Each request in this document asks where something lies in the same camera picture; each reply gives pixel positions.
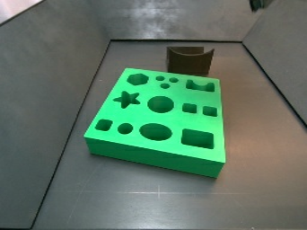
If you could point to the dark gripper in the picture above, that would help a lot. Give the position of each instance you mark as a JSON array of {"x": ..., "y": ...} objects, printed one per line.
[{"x": 259, "y": 4}]

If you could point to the green foam shape board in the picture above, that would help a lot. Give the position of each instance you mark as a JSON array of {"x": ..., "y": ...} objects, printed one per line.
[{"x": 162, "y": 119}]

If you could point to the black curved holder stand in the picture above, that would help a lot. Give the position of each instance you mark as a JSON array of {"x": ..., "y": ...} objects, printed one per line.
[{"x": 188, "y": 60}]

